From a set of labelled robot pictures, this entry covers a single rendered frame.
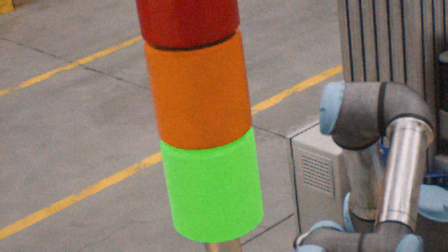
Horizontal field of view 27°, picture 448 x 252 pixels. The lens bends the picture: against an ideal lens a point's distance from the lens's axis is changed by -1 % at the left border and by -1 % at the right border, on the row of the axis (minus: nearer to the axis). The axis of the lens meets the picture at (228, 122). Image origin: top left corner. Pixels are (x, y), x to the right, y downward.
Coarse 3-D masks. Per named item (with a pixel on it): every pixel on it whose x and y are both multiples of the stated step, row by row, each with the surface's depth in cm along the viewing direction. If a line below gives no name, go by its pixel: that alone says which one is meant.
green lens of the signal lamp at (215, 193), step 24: (168, 144) 49; (240, 144) 48; (168, 168) 49; (192, 168) 48; (216, 168) 48; (240, 168) 48; (168, 192) 50; (192, 192) 48; (216, 192) 48; (240, 192) 49; (192, 216) 49; (216, 216) 49; (240, 216) 49; (216, 240) 49
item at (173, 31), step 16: (144, 0) 45; (160, 0) 44; (176, 0) 44; (192, 0) 44; (208, 0) 44; (224, 0) 45; (144, 16) 45; (160, 16) 44; (176, 16) 44; (192, 16) 44; (208, 16) 44; (224, 16) 45; (144, 32) 46; (160, 32) 45; (176, 32) 45; (192, 32) 44; (208, 32) 45; (224, 32) 45; (176, 48) 45
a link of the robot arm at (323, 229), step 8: (320, 224) 175; (328, 224) 175; (336, 224) 176; (312, 232) 174; (320, 232) 173; (328, 232) 172; (336, 232) 172; (344, 232) 172; (304, 240) 174; (312, 240) 171; (320, 240) 170; (328, 240) 170; (336, 240) 170; (344, 240) 170; (352, 240) 169; (328, 248) 169; (336, 248) 169; (344, 248) 169; (352, 248) 169
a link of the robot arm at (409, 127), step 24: (384, 96) 194; (408, 96) 192; (384, 120) 194; (408, 120) 188; (432, 120) 191; (408, 144) 184; (384, 168) 185; (408, 168) 180; (384, 192) 178; (408, 192) 176; (384, 216) 172; (408, 216) 172; (360, 240) 169; (384, 240) 168; (408, 240) 167
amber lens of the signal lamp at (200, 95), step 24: (144, 48) 47; (168, 48) 46; (192, 48) 45; (216, 48) 45; (240, 48) 47; (168, 72) 46; (192, 72) 45; (216, 72) 46; (240, 72) 47; (168, 96) 46; (192, 96) 46; (216, 96) 46; (240, 96) 47; (168, 120) 47; (192, 120) 46; (216, 120) 47; (240, 120) 47; (192, 144) 47; (216, 144) 47
